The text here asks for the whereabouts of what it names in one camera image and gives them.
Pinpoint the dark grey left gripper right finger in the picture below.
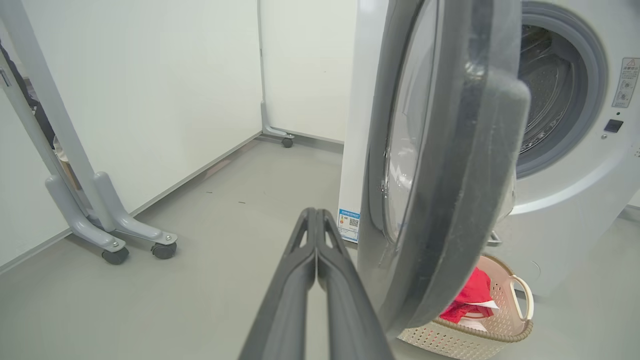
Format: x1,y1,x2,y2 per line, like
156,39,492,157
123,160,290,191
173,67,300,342
316,209,396,360

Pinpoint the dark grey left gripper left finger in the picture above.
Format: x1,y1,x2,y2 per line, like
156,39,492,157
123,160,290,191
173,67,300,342
239,207,318,360

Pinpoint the red and white garment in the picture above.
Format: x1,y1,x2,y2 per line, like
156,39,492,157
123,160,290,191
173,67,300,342
439,266,501,332

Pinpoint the grey washing machine door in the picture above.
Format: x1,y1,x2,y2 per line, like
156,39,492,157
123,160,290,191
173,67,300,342
357,0,532,338

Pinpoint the cream perforated laundry basket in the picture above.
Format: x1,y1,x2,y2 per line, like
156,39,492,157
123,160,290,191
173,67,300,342
397,255,535,360

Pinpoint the white front-load washing machine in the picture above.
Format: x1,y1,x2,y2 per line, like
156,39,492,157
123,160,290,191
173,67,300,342
337,0,640,301

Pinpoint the stainless steel washing machine drum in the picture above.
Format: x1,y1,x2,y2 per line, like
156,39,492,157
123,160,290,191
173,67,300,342
517,24,576,156

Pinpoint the blue energy label sticker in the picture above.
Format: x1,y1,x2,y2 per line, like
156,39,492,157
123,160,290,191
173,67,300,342
337,208,361,244

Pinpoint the grey metal panel leg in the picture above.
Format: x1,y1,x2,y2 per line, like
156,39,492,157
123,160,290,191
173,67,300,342
94,171,178,246
45,175,127,253

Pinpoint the white warning sticker red triangle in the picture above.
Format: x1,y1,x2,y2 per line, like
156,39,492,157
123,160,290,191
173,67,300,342
612,57,640,109

